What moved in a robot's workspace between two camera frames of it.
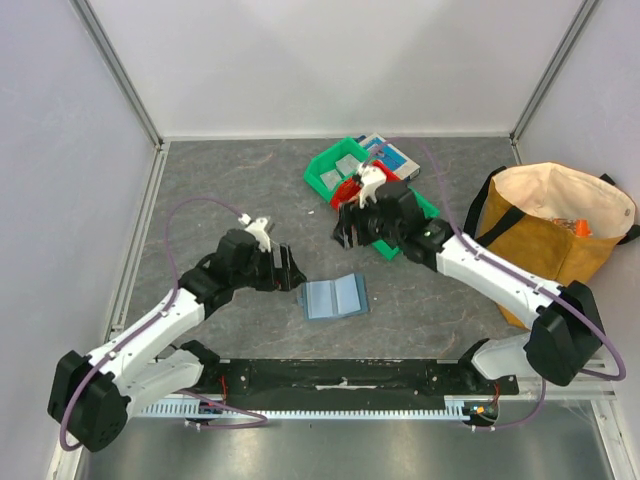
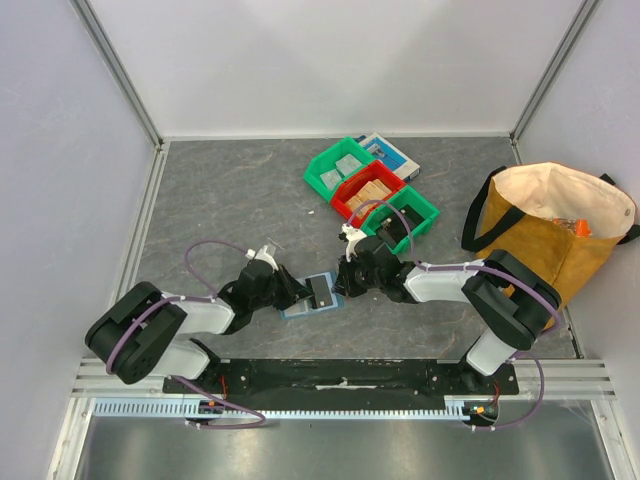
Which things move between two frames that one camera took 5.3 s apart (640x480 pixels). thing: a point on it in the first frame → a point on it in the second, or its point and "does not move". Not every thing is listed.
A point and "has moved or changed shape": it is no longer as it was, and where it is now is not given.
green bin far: (325, 161) does not move
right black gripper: (357, 228) → (351, 276)
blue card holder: (334, 298) has moved or changed shape
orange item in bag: (582, 227) does not move
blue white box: (397, 160) does not move
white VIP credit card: (331, 178) does not move
